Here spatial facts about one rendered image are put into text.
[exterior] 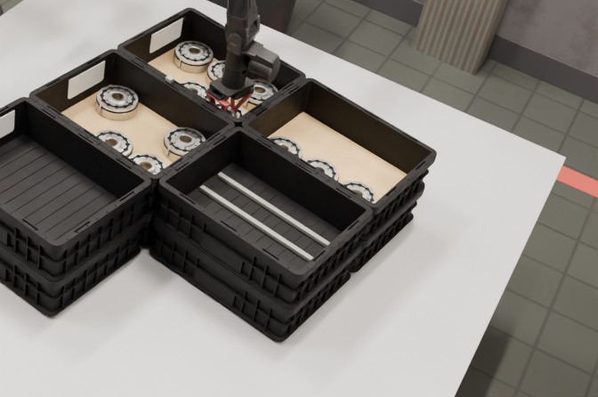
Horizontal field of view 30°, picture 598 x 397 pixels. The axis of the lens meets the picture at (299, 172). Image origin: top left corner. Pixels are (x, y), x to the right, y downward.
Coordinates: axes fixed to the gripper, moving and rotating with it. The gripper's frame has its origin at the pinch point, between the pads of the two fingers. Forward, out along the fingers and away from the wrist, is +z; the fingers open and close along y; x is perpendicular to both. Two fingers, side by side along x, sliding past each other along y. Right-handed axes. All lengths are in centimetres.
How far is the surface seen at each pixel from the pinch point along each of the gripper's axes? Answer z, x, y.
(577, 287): 81, -73, 125
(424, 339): 17, -72, -4
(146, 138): 5.1, 7.7, -19.0
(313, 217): 4.5, -36.3, -6.9
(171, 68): 4.0, 24.4, 5.9
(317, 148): 3.5, -20.6, 13.3
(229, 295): 14, -36, -34
